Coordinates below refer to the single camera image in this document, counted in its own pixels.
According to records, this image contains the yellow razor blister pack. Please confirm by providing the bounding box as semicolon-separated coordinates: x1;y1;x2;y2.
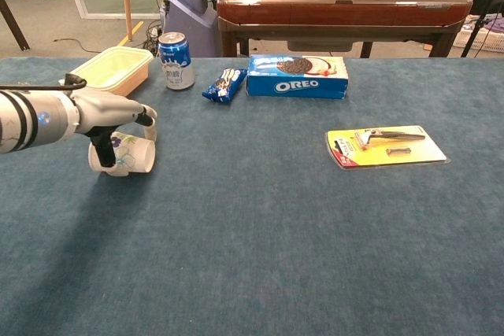
324;125;451;172

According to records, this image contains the dark table leg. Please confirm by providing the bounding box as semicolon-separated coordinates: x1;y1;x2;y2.
0;0;32;53

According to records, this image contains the cream plastic food container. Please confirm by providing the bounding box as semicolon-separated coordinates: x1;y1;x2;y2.
58;46;154;98

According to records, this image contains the brown mahjong table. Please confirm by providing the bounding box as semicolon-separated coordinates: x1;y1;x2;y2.
216;0;474;58

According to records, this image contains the black floor cable bundle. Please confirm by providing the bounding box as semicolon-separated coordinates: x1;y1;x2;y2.
142;20;167;56

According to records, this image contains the blue white drink can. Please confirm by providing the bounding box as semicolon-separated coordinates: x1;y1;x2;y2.
157;31;195;91

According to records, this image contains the white floral paper cup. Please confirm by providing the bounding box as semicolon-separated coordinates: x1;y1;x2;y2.
87;131;156;178

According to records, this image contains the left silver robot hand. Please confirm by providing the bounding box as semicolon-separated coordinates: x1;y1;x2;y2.
72;87;159;169

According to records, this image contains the white plastic basket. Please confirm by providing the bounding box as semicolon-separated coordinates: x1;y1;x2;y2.
451;23;504;54

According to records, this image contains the blue felt table mat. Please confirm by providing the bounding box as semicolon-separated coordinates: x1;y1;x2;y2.
0;56;504;336

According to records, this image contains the blue Oreo cookie box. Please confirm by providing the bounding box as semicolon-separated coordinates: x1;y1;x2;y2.
245;54;350;101

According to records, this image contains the small blue Oreo packet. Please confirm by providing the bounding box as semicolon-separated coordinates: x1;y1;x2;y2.
202;68;248;105

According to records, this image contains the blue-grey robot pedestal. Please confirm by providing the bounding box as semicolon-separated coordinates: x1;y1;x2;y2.
162;0;221;58

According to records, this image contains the black tripod stand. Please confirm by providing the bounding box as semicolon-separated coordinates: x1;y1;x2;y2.
460;0;504;58

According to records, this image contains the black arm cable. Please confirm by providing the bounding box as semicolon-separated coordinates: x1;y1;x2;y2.
0;72;88;92

